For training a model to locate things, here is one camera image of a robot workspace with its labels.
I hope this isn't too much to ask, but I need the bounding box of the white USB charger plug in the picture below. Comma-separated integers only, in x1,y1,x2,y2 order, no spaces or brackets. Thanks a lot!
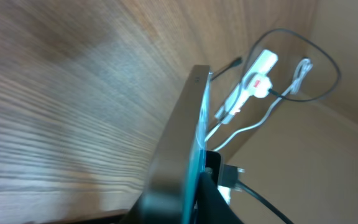
247,73,272,98

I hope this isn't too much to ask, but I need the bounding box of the Galaxy smartphone teal screen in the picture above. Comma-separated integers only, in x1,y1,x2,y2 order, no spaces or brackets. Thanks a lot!
140,65,212,223

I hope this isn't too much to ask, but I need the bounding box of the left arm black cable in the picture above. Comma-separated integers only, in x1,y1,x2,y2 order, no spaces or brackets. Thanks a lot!
234,182,295,224

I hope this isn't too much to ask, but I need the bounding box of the white power strip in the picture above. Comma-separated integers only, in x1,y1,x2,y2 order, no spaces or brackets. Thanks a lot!
214,49,278,124

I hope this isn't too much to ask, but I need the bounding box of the white power strip cord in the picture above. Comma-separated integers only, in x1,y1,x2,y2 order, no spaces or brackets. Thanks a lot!
204,57,314,152

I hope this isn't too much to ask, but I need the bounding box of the black USB charging cable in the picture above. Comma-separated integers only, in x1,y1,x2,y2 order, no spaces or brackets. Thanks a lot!
210,28,342,103

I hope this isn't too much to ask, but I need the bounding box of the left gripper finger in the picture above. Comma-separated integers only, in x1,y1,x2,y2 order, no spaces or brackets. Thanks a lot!
196,172,243,224

